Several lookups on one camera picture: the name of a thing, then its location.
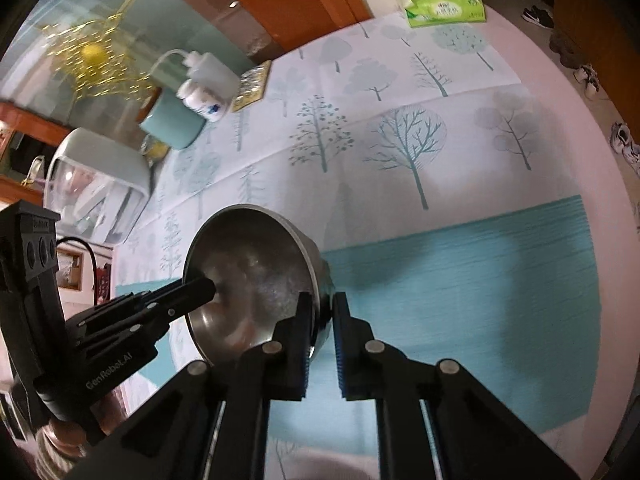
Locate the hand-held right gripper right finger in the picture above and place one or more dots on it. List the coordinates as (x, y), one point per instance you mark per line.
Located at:
(342, 350)

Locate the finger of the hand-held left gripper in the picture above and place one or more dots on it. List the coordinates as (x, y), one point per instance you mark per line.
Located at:
(190, 292)

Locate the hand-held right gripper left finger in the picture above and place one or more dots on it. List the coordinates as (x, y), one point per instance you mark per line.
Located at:
(300, 350)

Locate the stainless steel bowl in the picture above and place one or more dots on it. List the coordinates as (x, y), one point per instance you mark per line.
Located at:
(250, 270)

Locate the white dish drying cabinet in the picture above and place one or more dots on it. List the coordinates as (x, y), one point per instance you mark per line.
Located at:
(95, 160)

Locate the person's left forearm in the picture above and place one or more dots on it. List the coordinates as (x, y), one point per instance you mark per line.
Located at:
(62, 452)

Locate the tree print tablecloth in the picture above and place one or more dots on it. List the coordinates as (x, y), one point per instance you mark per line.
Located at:
(450, 285)

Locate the small yellow object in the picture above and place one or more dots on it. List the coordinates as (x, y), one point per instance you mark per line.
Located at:
(156, 150)

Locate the white blue-label pill bottle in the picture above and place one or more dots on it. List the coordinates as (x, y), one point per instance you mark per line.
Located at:
(205, 102)

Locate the gold framed tile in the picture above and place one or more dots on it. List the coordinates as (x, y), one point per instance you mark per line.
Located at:
(250, 87)

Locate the white squeeze bottle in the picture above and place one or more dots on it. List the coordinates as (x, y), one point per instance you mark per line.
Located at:
(212, 72)

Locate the wooden glass-door cabinet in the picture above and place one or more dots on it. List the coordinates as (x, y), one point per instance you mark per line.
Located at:
(300, 0)

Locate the white sneaker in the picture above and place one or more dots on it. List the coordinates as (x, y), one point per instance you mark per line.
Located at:
(587, 79)
(625, 142)

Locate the green tissue packet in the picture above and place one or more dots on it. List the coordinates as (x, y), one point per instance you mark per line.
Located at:
(440, 5)

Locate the black sneaker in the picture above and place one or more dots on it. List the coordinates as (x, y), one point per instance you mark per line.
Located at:
(537, 16)

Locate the wooden picture frame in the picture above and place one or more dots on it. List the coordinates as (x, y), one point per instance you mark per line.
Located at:
(70, 270)

